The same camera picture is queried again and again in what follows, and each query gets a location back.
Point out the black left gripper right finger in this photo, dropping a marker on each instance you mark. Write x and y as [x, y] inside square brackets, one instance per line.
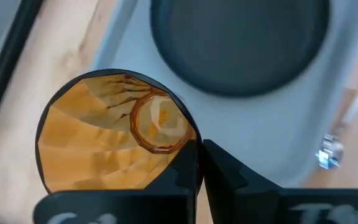
[259, 205]

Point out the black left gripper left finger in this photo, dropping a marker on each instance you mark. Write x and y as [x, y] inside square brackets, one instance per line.
[120, 208]

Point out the amber faceted glass cup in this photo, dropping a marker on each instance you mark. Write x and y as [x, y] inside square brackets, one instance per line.
[89, 149]

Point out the grey plastic tray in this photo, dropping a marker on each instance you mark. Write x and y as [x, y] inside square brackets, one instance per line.
[259, 124]

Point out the black round plate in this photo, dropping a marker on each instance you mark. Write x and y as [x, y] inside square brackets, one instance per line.
[238, 46]

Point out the black aluminium table frame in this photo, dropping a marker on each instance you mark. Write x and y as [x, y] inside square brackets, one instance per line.
[8, 62]

